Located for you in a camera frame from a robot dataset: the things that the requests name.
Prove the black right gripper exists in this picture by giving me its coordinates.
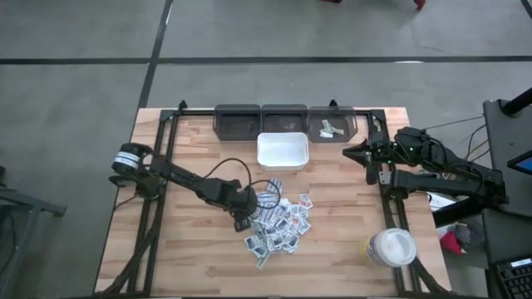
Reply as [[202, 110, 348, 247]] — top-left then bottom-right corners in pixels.
[[342, 140, 401, 186]]

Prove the dark cabinet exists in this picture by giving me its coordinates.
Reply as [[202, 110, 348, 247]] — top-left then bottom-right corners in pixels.
[[481, 207, 532, 265]]

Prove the large blue striped packet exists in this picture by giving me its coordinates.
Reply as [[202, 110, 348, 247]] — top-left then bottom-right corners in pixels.
[[254, 191, 280, 228]]

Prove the small blue striped packet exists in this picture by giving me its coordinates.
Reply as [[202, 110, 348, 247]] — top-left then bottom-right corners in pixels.
[[265, 178, 285, 196]]

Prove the white plastic bin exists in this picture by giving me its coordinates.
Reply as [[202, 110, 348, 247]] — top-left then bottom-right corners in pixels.
[[256, 131, 310, 172]]

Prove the red cloth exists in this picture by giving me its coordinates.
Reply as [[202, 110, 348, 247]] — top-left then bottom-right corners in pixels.
[[439, 230, 467, 256]]

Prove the white paper sheet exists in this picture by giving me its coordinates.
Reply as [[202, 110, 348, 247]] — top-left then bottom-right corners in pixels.
[[427, 193, 457, 213]]

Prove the black pole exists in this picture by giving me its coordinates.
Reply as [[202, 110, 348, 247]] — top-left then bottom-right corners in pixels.
[[500, 86, 532, 118]]

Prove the tablet with blue screen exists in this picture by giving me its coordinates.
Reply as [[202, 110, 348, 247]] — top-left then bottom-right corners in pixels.
[[506, 149, 532, 176]]

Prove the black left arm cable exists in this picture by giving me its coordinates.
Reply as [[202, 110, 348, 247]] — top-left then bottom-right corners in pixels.
[[202, 157, 284, 211]]

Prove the grey translucent bin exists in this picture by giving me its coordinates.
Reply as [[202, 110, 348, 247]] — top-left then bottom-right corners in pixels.
[[212, 103, 263, 142], [308, 105, 359, 145], [260, 103, 311, 135]]

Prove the black diagonal bar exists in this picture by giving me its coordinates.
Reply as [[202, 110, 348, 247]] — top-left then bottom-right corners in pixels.
[[431, 199, 500, 228]]

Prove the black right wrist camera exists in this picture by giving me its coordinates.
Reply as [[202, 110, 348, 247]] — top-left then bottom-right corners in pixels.
[[373, 130, 396, 146]]

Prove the black keyboard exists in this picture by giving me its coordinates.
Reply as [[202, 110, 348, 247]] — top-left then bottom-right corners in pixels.
[[493, 257, 532, 299]]

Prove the grey glove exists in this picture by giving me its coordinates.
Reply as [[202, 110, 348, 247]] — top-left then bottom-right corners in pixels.
[[454, 223, 474, 247]]

